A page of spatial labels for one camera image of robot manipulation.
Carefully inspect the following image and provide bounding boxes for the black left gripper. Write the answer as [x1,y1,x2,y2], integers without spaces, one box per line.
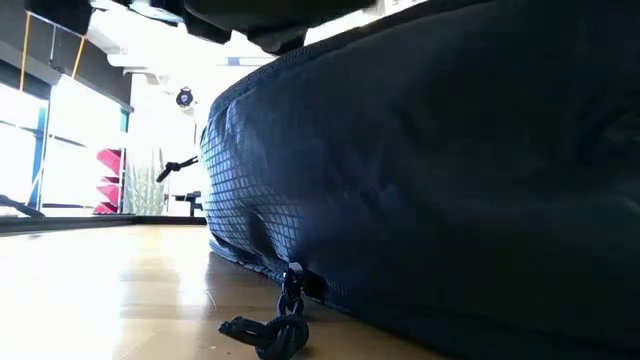
[182,0,377,56]

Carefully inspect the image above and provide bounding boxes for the navy blue backpack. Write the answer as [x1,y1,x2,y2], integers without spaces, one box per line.
[199,0,640,360]

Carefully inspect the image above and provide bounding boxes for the round black hanging reel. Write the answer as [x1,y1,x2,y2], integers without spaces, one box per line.
[175,86,196,108]

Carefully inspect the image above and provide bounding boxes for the dark window beam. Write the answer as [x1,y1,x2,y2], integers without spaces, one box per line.
[0,0,135,114]

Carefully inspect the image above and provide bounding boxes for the black background stool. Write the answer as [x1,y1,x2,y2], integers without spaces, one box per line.
[172,190,204,217]

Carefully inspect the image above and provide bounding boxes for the silver mesh curtain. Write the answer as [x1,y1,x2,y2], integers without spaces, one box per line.
[123,149,167,216]

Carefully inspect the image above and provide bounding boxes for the pink stacked bins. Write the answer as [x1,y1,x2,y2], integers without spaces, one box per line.
[93,147,124,216]

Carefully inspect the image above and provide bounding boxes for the yellow hanging strap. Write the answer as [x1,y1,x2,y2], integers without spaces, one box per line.
[18,12,33,92]
[71,36,87,80]

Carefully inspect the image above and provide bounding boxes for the blue window post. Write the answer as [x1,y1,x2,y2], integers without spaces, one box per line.
[28,102,50,210]

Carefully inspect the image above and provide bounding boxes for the black cable bundle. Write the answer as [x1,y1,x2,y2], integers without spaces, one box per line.
[0,194,47,220]

